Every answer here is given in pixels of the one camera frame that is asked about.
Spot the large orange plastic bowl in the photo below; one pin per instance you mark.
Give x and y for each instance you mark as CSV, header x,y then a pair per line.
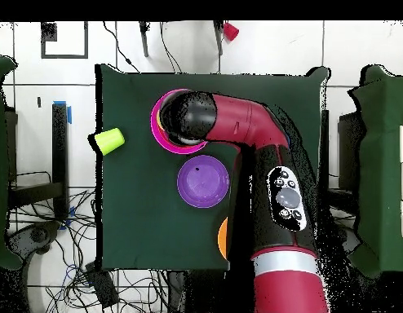
x,y
223,238

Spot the black square floor frame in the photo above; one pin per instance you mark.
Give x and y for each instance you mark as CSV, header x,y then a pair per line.
x,y
64,56

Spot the lime green plastic cup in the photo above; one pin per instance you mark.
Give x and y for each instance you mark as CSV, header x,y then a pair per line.
x,y
108,140

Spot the black metal stand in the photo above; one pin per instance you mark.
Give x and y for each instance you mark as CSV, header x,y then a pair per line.
x,y
324,146
59,146

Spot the large pink plastic bowl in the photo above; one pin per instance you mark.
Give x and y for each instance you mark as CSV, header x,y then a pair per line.
x,y
155,133

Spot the red plastic cup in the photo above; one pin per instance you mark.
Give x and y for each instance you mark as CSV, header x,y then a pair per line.
x,y
231,32

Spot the blue tape strip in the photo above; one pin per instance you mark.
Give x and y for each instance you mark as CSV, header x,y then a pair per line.
x,y
69,114

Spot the black power strip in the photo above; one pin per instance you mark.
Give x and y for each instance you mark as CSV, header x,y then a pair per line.
x,y
102,287

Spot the black tripod leg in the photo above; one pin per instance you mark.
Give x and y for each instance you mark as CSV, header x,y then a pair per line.
x,y
218,39
144,39

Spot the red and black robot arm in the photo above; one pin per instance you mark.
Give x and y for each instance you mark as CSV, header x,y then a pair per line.
x,y
247,120

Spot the red plastic bowl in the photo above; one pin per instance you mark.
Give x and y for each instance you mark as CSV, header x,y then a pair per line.
x,y
185,147

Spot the purple plastic bowl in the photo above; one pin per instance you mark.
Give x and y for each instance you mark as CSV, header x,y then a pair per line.
x,y
203,186

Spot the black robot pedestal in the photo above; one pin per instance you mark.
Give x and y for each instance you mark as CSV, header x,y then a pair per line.
x,y
201,293

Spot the dark green table cloth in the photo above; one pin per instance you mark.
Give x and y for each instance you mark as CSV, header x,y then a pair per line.
x,y
139,228

